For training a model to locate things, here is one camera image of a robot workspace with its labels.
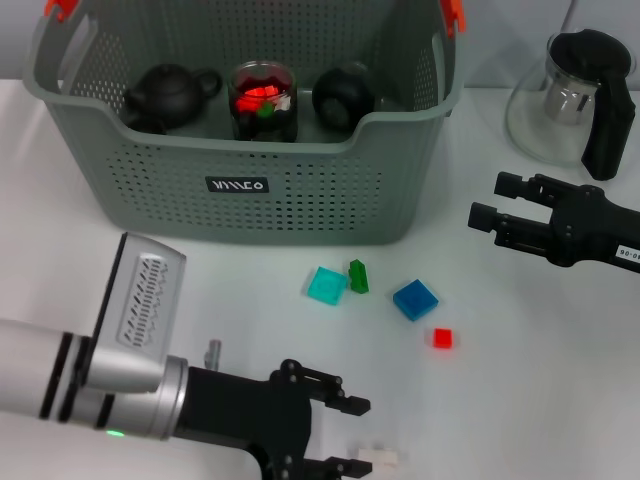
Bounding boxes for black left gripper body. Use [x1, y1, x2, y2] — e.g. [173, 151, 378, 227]
[177, 358, 314, 480]

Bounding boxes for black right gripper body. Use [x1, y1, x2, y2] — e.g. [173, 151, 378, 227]
[548, 184, 640, 274]

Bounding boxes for white long brick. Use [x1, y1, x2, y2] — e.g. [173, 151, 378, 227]
[357, 443, 402, 470]

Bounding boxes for teal square plate brick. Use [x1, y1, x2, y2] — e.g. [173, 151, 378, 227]
[303, 266, 350, 307]

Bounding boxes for dark red curved brick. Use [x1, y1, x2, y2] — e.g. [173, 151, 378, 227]
[234, 67, 292, 91]

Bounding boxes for orange-red rectangular brick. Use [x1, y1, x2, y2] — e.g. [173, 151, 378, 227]
[237, 88, 265, 114]

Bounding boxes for grey perforated storage bin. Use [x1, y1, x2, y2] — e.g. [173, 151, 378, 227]
[22, 0, 469, 249]

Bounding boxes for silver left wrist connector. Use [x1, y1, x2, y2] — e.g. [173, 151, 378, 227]
[203, 339, 224, 371]

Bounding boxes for blue square plate brick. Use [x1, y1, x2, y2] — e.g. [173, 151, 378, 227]
[393, 278, 441, 322]

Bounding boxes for green stepped brick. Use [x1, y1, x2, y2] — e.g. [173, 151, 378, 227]
[348, 258, 371, 294]

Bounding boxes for black clay teapot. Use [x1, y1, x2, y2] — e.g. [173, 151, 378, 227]
[122, 63, 225, 135]

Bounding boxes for glass teapot black handle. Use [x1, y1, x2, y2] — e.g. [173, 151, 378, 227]
[504, 28, 639, 182]

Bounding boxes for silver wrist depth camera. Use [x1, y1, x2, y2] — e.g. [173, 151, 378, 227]
[89, 232, 187, 396]

